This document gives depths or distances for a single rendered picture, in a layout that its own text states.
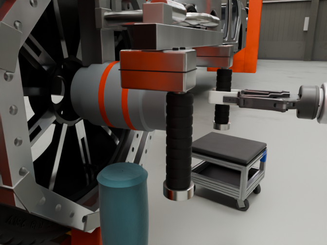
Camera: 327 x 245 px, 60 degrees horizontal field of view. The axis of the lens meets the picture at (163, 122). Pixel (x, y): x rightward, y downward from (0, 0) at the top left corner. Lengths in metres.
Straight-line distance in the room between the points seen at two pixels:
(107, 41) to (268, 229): 1.36
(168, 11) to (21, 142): 0.27
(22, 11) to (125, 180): 0.29
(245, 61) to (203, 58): 3.48
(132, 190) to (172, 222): 1.17
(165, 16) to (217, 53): 0.33
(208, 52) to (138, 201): 0.37
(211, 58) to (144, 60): 0.34
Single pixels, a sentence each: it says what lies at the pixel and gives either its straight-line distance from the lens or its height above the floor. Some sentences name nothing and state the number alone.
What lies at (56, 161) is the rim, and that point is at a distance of 0.66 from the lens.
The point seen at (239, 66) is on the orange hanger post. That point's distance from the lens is 4.17.
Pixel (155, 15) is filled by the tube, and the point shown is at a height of 0.99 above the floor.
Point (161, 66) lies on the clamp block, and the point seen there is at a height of 0.93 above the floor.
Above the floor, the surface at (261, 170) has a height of 0.16.
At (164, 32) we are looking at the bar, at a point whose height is 0.97.
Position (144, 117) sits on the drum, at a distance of 0.53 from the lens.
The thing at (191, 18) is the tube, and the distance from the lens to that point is 0.58.
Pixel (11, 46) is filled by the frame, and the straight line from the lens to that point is 0.42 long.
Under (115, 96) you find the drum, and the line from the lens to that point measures 0.53.
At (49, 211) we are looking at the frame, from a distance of 0.52.
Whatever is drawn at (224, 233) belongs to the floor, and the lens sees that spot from 1.60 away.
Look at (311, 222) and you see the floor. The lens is 1.84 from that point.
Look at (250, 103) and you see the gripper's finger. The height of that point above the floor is 0.83.
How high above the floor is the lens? 0.96
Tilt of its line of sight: 16 degrees down
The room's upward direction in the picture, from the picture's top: straight up
